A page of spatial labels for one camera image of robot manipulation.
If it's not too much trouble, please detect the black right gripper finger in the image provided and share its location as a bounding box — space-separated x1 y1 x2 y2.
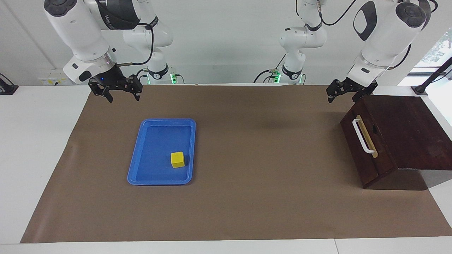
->
128 75 142 102
88 79 113 103

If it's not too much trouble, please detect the wooden drawer with white handle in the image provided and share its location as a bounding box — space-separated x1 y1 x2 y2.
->
340 103 398 189

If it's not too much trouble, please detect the yellow cube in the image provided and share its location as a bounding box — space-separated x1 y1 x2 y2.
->
171 152 186 169

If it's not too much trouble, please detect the blue plastic tray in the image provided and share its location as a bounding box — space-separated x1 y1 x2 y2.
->
127 119 196 186

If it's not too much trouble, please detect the black stand with pole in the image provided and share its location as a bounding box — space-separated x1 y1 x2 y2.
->
411 56 452 96

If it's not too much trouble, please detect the dark wooden cabinet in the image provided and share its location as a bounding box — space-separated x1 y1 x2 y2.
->
353 95 452 190

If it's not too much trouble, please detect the bright window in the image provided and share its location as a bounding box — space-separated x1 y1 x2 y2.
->
410 28 452 76

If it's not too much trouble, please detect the brown table mat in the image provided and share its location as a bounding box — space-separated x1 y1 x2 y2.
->
20 84 452 244

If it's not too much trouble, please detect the black right base cable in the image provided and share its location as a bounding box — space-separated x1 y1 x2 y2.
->
134 68 149 85

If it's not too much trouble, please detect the black base cable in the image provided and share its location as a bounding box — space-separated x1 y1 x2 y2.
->
134 68 149 85
254 56 284 84

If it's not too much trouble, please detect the white wall socket box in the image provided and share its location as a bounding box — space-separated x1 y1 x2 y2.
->
38 68 73 86

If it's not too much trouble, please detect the black left base cable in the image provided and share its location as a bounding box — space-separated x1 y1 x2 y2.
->
254 56 284 84

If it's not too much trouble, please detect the small black mount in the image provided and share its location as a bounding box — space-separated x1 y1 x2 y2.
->
0 73 19 96

